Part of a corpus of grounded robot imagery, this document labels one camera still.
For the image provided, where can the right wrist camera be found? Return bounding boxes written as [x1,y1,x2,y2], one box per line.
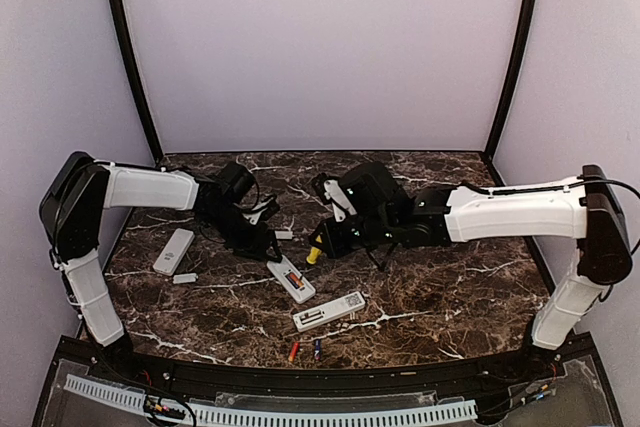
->
[311,173,356,222]

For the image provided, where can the white remote with barcode label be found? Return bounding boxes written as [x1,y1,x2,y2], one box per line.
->
[267,256,316,304]

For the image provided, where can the left black frame post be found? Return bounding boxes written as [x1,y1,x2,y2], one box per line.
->
[108,0,164,163]

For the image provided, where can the yellow handled screwdriver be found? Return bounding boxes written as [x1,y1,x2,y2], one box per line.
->
[306,247,323,265]

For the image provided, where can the plain white slim remote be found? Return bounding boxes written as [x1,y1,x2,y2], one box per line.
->
[153,229,195,276]

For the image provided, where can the right black frame post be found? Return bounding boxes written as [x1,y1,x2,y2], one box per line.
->
[483,0,536,163]

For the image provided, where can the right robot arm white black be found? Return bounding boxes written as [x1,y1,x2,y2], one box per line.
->
[309,162,639,381]

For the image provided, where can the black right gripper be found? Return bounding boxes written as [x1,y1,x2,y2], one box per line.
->
[309,213,397,259]

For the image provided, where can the black frame post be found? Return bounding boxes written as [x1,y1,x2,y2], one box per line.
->
[108,0,164,163]
[483,0,536,163]

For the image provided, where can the white slotted cable duct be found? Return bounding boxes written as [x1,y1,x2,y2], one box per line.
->
[63,374,478,426]

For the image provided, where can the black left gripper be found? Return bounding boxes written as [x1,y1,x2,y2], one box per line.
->
[200,203,282,263]

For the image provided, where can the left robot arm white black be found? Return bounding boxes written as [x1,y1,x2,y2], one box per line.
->
[38,151,283,383]

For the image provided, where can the grey battery cover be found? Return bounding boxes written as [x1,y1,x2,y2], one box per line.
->
[275,230,294,240]

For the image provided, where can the white button remote control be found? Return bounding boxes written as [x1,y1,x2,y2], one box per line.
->
[293,292,366,333]

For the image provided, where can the red blue battery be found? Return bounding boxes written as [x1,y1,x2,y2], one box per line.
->
[288,341,300,363]

